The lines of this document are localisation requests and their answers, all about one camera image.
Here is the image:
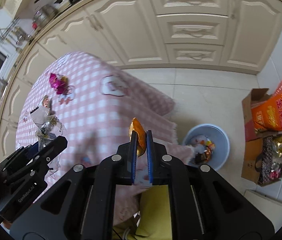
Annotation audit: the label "clear silver plastic wrapper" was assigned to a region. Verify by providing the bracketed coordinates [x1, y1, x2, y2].
[30, 106, 65, 150]

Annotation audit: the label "orange snack wrapper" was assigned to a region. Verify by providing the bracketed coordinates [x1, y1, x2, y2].
[129, 118, 146, 157]

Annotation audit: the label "light blue trash bin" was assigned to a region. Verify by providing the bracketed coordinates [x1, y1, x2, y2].
[182, 124, 230, 171]

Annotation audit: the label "yellow cloth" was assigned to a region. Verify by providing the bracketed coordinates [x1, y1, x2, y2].
[112, 185, 172, 239]

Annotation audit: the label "red white small wrapper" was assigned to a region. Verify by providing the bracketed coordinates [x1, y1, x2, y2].
[41, 95, 49, 108]

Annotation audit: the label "magenta candy wrapper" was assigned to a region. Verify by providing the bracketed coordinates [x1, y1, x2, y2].
[49, 73, 68, 95]

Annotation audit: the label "pink checkered tablecloth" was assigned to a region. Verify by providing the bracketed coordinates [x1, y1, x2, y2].
[15, 51, 194, 225]

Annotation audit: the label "brown cardboard box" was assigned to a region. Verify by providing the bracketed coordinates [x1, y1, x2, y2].
[241, 88, 282, 184]

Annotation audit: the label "black patterned gift bag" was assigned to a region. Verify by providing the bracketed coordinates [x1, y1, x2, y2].
[254, 134, 282, 186]

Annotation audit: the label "orange rice bag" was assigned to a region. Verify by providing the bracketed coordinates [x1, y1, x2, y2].
[251, 80, 282, 133]

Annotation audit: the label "hanging utensil rack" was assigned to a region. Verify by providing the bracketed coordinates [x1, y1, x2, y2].
[0, 17, 33, 46]

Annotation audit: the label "steel steamer pot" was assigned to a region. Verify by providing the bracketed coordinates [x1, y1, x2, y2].
[32, 4, 58, 29]

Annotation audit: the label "cream lower cabinets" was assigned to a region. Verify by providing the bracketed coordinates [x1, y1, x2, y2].
[0, 0, 282, 162]

